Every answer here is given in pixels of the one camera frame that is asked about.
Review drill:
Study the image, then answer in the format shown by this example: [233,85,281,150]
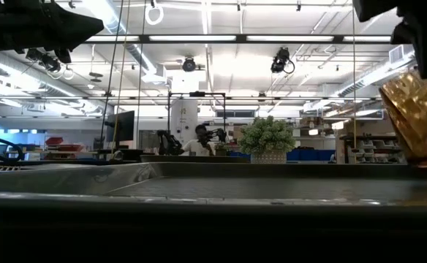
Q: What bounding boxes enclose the black computer monitor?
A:
[105,110,136,144]

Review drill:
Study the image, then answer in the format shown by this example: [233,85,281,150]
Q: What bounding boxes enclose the blue storage bins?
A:
[285,148,336,162]

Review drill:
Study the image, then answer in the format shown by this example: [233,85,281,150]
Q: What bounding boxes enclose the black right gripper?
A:
[352,0,427,80]

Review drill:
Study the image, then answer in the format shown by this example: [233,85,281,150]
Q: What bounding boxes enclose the small green potted plant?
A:
[238,115,297,164]

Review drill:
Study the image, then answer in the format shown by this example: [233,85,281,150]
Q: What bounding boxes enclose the shelf with grey bins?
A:
[339,134,407,164]

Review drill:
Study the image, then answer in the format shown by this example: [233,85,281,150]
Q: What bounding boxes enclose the white cable loop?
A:
[144,1,165,26]

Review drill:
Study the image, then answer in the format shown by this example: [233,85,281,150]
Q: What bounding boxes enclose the red storage bins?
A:
[44,137,86,153]

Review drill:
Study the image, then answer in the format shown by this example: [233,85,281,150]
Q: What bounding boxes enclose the black hanging cable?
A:
[99,0,125,147]

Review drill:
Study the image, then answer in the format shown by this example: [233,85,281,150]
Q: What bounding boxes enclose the person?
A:
[179,123,216,157]

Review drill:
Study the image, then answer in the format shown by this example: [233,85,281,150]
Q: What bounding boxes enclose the amber glass cup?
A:
[379,61,427,167]

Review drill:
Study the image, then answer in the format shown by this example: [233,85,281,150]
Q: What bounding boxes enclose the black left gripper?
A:
[0,0,105,53]

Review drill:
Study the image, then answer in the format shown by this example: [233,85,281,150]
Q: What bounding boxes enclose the black ceiling-mounted camera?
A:
[271,46,295,75]
[182,56,197,73]
[25,47,72,75]

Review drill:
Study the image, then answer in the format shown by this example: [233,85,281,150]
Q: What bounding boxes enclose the black rectangular tray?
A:
[0,160,427,220]

